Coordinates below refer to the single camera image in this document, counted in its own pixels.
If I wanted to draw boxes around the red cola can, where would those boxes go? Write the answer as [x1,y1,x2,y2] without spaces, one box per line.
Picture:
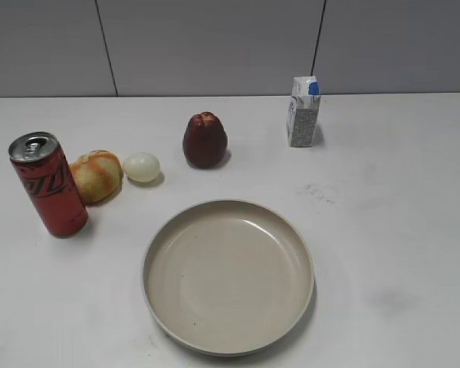
[8,132,88,238]

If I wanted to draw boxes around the beige round plate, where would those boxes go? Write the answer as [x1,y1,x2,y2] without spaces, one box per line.
[141,199,315,357]

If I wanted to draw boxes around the dark red wax apple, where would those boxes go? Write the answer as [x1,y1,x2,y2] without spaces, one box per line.
[182,111,228,169]

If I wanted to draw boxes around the white egg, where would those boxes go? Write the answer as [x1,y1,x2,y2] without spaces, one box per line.
[122,153,161,182]

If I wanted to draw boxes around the small white milk carton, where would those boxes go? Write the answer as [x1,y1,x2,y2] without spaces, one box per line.
[286,76,321,148]

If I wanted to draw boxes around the striped bread roll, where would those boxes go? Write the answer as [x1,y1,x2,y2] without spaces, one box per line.
[69,149,123,205]

